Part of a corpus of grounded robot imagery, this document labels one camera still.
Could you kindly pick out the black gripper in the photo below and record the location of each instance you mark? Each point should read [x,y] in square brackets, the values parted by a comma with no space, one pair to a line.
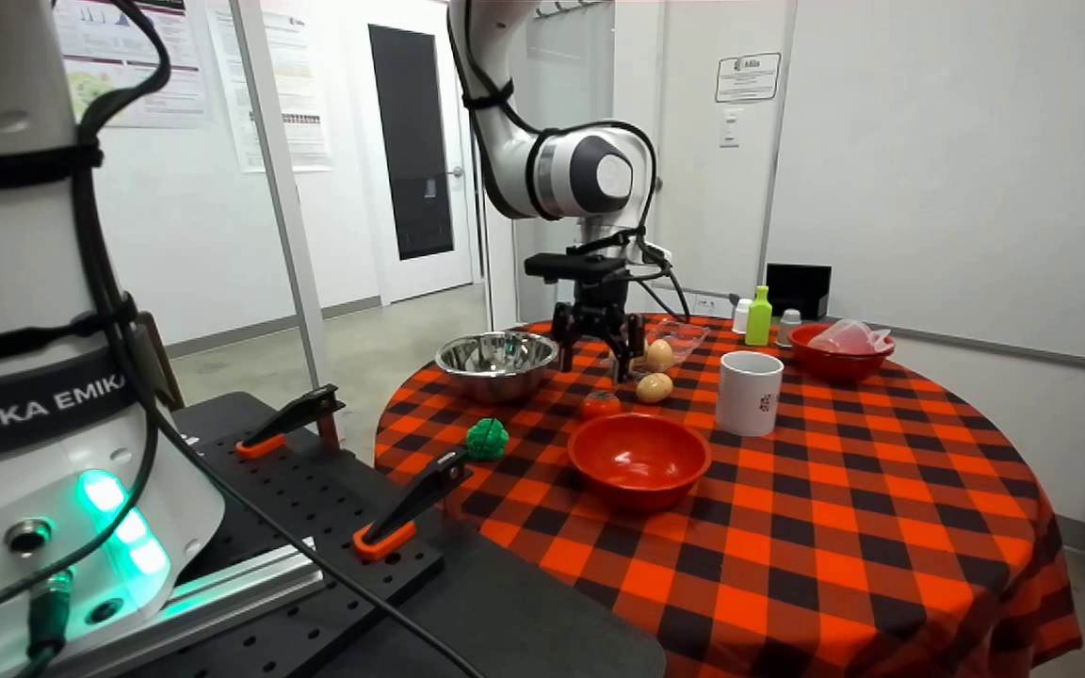
[605,286]

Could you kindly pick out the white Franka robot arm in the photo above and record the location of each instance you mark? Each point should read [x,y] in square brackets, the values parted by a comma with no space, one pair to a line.
[567,175]

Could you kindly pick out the silver metal bowl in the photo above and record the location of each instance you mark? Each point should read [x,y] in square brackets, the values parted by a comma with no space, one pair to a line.
[495,359]

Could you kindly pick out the empty red plastic bowl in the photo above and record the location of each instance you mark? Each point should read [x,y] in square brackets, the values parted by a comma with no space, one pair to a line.
[637,462]

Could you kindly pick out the red bowl with plastic wrap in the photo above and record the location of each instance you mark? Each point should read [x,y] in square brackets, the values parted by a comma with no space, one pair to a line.
[840,359]

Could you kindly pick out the beige egg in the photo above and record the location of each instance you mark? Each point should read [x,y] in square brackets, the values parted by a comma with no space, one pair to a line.
[661,354]

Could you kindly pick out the brown potato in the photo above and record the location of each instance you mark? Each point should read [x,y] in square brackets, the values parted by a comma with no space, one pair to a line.
[654,385]

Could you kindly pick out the clear plastic bag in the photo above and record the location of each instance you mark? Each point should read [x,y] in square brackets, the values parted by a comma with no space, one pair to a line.
[687,335]

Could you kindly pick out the small white bottle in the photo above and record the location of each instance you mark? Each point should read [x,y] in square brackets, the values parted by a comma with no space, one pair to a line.
[741,316]

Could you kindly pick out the green toy vegetable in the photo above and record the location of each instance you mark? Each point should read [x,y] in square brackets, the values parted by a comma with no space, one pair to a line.
[487,438]

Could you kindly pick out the white mug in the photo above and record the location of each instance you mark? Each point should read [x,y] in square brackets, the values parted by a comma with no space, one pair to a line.
[752,395]

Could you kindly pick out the green bottle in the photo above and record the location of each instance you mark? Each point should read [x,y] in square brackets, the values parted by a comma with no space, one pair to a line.
[760,322]

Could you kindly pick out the door with dark window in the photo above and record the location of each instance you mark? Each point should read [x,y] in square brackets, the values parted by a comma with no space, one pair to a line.
[417,150]

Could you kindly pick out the white paper sign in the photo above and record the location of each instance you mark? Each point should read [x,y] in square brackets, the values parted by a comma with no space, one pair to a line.
[747,77]

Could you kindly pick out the red black checkered tablecloth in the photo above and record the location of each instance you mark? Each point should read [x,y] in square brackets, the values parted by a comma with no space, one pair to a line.
[847,549]

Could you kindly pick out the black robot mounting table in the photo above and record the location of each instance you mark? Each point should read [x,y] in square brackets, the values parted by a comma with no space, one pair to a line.
[317,527]

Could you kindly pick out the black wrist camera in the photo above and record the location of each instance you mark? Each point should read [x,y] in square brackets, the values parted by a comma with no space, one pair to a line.
[555,264]

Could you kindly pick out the white light switch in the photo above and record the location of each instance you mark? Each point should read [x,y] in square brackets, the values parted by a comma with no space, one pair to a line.
[731,129]

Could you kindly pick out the aluminium post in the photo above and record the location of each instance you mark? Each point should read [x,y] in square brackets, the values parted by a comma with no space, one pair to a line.
[280,188]

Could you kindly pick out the large wall whiteboard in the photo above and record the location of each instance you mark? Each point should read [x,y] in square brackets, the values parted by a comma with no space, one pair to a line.
[971,162]

